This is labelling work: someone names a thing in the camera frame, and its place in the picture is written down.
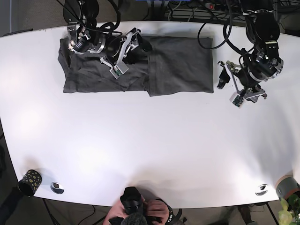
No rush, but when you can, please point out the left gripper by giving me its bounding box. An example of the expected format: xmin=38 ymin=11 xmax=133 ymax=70
xmin=217 ymin=41 xmax=284 ymax=103

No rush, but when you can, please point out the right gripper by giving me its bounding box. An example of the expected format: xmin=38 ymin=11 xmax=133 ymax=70
xmin=67 ymin=25 xmax=152 ymax=65

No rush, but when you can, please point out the dark grey T-shirt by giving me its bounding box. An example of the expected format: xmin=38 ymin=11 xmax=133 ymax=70
xmin=58 ymin=36 xmax=214 ymax=97

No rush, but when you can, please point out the black camera with lens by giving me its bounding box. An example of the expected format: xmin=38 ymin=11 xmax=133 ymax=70
xmin=120 ymin=186 xmax=162 ymax=225

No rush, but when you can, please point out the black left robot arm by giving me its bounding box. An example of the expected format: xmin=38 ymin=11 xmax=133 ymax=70
xmin=217 ymin=0 xmax=284 ymax=107

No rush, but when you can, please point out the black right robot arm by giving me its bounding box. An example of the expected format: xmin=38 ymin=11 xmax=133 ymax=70
xmin=62 ymin=0 xmax=152 ymax=66

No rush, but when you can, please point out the photographer right hand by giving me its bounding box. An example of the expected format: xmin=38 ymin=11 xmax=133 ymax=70
xmin=144 ymin=200 xmax=169 ymax=225

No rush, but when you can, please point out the photographer left hand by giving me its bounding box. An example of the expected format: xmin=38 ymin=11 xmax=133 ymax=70
xmin=103 ymin=200 xmax=128 ymax=225

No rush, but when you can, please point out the grey plant pot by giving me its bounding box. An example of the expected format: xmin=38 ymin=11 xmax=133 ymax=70
xmin=275 ymin=175 xmax=300 ymax=200

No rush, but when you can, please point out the furry grey microphone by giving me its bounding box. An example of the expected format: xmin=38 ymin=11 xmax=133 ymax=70
xmin=121 ymin=213 xmax=147 ymax=225

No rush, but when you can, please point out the black cup with gold spots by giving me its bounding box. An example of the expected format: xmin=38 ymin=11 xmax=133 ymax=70
xmin=18 ymin=170 xmax=43 ymax=197

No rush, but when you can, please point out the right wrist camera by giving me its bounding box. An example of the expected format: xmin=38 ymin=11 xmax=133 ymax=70
xmin=110 ymin=62 xmax=129 ymax=79

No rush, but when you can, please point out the power strip with red switch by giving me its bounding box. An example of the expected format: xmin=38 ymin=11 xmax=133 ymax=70
xmin=203 ymin=2 xmax=249 ymax=14

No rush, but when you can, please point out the right table cable grommet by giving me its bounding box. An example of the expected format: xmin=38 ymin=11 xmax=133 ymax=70
xmin=255 ymin=184 xmax=269 ymax=196

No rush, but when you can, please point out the table cable grommet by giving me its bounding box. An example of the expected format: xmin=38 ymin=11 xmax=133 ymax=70
xmin=255 ymin=184 xmax=269 ymax=196
xmin=50 ymin=182 xmax=64 ymax=195

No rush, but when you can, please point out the black camera strap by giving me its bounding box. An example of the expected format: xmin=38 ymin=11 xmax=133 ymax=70
xmin=159 ymin=198 xmax=183 ymax=225

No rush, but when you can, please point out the left table cable grommet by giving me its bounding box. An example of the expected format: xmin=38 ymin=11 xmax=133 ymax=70
xmin=50 ymin=182 xmax=64 ymax=195

